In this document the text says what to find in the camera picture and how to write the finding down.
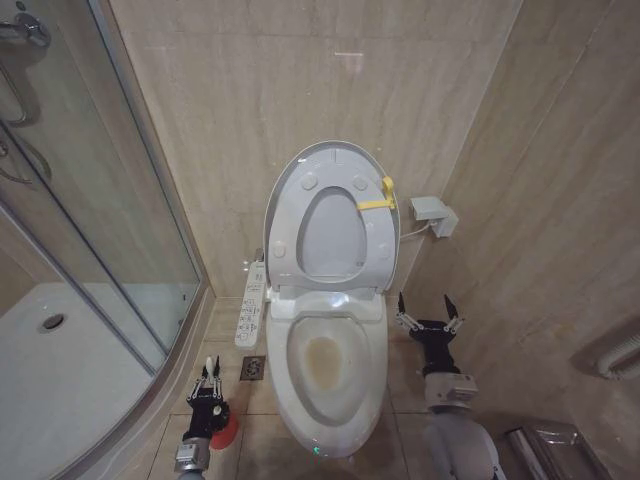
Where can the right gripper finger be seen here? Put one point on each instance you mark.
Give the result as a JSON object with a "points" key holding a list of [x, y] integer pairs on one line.
{"points": [[405, 315], [454, 317]]}

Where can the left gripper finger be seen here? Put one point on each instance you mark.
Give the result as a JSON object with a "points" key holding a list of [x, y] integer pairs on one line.
{"points": [[218, 387], [198, 386]]}

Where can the red and white toilet brush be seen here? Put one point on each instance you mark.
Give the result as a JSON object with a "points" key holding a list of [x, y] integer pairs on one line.
{"points": [[226, 430]]}

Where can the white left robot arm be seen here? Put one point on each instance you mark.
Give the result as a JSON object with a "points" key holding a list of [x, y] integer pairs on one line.
{"points": [[192, 455]]}

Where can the white toilet seat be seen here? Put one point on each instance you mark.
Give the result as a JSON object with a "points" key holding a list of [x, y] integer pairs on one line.
{"points": [[372, 240]]}

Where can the white toilet bowl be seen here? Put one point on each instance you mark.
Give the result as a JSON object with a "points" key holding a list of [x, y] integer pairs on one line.
{"points": [[327, 415]]}

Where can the white toilet lid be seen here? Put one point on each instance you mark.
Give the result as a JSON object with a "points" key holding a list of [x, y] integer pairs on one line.
{"points": [[285, 180]]}

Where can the square metal floor drain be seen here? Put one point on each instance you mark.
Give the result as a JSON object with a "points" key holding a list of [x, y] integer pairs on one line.
{"points": [[252, 368]]}

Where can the white bidet control panel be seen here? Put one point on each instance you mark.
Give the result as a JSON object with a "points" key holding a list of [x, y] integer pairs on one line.
{"points": [[251, 310]]}

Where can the white shower tray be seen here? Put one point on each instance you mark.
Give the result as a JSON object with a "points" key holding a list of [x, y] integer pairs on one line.
{"points": [[60, 380]]}

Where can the round shower tray drain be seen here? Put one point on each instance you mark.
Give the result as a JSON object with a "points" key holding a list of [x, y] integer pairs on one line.
{"points": [[52, 321]]}

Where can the chrome shower mixer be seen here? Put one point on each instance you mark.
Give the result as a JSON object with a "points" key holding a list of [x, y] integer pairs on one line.
{"points": [[25, 35]]}

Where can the white wall power box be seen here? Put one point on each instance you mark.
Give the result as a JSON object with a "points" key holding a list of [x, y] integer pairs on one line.
{"points": [[430, 210]]}

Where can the glass shower enclosure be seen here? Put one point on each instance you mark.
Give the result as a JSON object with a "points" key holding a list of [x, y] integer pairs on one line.
{"points": [[100, 175]]}

